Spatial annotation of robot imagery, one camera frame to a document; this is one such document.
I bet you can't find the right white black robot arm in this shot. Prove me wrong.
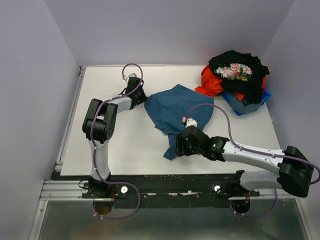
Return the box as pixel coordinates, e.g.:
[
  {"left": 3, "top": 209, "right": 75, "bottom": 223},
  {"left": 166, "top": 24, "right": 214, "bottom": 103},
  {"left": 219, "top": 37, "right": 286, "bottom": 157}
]
[{"left": 174, "top": 126, "right": 314, "bottom": 198}]

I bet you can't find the blue plastic bin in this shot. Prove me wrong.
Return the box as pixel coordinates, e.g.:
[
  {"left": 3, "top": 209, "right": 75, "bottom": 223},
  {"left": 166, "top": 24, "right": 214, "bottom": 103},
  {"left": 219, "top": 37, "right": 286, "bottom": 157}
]
[{"left": 220, "top": 90, "right": 272, "bottom": 116}]

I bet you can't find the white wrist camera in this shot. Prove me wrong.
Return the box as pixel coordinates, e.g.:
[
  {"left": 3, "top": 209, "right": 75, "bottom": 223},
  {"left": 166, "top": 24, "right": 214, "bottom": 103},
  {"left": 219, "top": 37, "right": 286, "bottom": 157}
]
[
  {"left": 122, "top": 73, "right": 137, "bottom": 82},
  {"left": 182, "top": 116, "right": 198, "bottom": 128}
]

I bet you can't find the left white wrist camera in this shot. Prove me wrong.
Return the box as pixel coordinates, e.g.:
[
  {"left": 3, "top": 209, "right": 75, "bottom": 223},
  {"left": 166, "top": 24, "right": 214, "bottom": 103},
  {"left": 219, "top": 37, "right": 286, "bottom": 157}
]
[{"left": 122, "top": 73, "right": 137, "bottom": 82}]

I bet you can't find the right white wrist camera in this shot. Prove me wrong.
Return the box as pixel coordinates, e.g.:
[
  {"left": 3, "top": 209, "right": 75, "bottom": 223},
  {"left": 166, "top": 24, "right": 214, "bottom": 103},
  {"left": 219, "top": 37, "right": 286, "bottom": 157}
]
[{"left": 182, "top": 116, "right": 198, "bottom": 128}]

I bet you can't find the orange t-shirt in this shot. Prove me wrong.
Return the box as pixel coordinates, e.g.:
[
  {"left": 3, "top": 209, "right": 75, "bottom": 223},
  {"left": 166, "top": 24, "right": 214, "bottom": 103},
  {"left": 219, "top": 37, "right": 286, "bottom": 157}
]
[{"left": 194, "top": 64, "right": 268, "bottom": 101}]

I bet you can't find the black floral t-shirt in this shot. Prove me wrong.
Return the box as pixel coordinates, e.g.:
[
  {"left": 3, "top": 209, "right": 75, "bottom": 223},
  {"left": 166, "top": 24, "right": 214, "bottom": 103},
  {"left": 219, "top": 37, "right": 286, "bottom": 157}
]
[{"left": 208, "top": 50, "right": 270, "bottom": 104}]

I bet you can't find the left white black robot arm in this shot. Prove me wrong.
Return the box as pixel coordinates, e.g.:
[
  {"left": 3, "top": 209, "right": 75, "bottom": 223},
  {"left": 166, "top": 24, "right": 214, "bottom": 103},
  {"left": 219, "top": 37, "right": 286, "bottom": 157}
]
[{"left": 82, "top": 75, "right": 148, "bottom": 198}]

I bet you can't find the aluminium frame profile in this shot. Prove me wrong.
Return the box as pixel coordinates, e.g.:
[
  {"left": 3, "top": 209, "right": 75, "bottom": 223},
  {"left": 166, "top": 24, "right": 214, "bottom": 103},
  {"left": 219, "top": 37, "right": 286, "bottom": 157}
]
[{"left": 28, "top": 66, "right": 87, "bottom": 240}]

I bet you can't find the grey blue t-shirt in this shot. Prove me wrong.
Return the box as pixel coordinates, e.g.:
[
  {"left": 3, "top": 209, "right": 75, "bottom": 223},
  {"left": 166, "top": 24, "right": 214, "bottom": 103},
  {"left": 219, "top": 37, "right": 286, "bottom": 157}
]
[{"left": 229, "top": 95, "right": 263, "bottom": 114}]

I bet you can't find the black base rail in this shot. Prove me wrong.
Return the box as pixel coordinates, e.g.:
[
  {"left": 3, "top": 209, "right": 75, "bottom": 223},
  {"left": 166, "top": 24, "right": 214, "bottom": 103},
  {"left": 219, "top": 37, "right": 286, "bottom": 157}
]
[{"left": 45, "top": 171, "right": 274, "bottom": 210}]

